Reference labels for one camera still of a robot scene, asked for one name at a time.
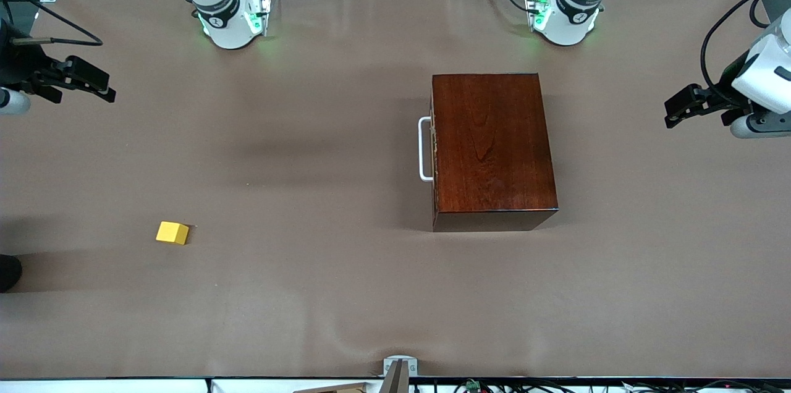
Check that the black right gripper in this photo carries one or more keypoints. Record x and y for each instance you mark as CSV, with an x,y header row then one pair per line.
x,y
20,67

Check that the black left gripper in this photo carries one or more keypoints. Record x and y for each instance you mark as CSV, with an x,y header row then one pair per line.
x,y
729,81

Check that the yellow block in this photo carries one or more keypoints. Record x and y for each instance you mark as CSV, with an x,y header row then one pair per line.
x,y
172,232

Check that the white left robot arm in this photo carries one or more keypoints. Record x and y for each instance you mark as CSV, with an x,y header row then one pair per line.
x,y
575,19

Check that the dark wooden drawer cabinet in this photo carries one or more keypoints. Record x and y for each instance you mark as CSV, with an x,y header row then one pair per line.
x,y
494,146

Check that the black round object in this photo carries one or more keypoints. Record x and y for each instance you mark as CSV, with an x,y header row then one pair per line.
x,y
8,272

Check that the brown table cloth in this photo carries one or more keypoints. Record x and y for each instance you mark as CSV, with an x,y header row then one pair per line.
x,y
309,133

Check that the white flat panel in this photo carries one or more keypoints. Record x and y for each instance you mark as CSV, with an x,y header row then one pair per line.
x,y
93,387
247,387

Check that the small green connector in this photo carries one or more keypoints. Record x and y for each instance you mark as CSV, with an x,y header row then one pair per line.
x,y
473,385

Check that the flat wooden piece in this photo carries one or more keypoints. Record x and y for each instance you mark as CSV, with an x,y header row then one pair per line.
x,y
334,388

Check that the small metal clamp bracket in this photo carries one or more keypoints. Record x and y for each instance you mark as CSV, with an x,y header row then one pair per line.
x,y
400,361

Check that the grey upright post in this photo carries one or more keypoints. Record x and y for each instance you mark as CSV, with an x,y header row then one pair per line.
x,y
395,380

